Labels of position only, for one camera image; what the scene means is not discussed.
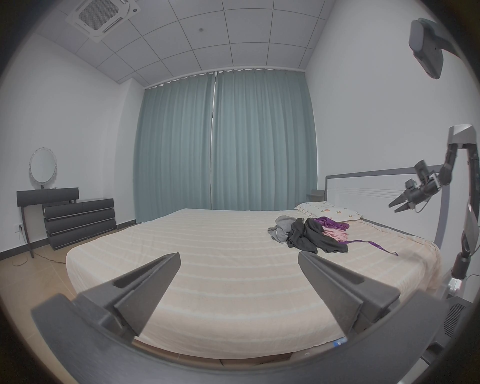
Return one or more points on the black chest of drawers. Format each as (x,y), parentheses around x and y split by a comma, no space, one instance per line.
(78,225)

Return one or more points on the white printed pillow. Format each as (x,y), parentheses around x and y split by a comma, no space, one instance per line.
(330,210)

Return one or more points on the purple garment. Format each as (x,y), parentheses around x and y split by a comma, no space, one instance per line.
(332,223)

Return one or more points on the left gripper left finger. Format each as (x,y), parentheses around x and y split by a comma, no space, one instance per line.
(127,296)

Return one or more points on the blue-green curtain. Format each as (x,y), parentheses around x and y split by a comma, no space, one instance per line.
(172,150)
(262,142)

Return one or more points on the round white-framed mirror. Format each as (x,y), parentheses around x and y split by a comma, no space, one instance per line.
(43,168)

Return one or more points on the grey bedside table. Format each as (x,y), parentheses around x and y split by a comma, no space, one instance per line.
(315,195)

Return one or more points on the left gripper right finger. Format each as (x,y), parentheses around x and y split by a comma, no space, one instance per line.
(348,296)

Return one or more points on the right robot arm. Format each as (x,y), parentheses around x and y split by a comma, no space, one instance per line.
(452,157)

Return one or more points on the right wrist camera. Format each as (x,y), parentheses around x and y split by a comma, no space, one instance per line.
(411,183)

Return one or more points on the bed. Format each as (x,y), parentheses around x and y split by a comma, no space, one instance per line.
(232,255)

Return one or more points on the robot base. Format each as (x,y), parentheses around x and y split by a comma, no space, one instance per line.
(453,318)

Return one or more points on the white ceiling air conditioner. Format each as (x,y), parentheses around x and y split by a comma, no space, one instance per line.
(101,17)

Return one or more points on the pink garment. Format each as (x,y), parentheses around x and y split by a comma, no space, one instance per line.
(335,235)

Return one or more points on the grey garment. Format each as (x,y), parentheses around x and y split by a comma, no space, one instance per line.
(280,227)

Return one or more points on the white wall socket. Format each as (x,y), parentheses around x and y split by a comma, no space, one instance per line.
(19,227)

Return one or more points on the black long-sleeved top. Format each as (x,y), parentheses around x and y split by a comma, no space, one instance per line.
(307,240)

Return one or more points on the black dressing table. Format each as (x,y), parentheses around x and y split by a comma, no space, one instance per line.
(45,195)

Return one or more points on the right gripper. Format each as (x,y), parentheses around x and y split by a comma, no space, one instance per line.
(422,192)

